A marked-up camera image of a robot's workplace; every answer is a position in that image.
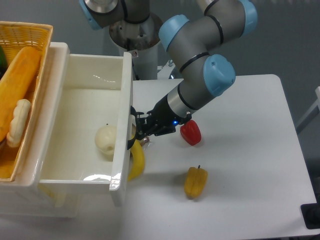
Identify yellow bell pepper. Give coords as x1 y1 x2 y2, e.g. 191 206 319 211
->
184 165 208 199

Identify yellow woven basket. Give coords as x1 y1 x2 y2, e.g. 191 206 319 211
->
0 21 53 183

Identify white round toy fruit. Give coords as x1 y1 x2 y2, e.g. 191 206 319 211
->
94 124 117 161

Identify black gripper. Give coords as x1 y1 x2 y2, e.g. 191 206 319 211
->
134 94 192 140

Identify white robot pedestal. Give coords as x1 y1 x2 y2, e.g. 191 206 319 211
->
108 12 166 81

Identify orange baguette loaf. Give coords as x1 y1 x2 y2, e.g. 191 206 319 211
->
0 46 41 141

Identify bagged bread slice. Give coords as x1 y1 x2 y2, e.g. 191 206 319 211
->
138 136 152 150

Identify green vegetable toy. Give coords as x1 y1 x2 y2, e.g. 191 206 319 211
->
0 46 8 77

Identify yellow banana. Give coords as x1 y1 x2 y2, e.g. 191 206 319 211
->
127 140 145 181

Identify white drawer cabinet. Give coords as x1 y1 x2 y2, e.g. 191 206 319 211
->
0 42 79 218

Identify cream white toy pastry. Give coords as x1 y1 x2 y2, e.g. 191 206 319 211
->
6 99 31 148

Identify red bell pepper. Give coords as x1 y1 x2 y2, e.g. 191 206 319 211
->
180 120 202 146

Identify black device at table corner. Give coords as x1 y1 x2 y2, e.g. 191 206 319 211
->
300 203 320 230

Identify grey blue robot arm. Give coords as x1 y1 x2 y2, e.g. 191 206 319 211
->
79 0 258 140

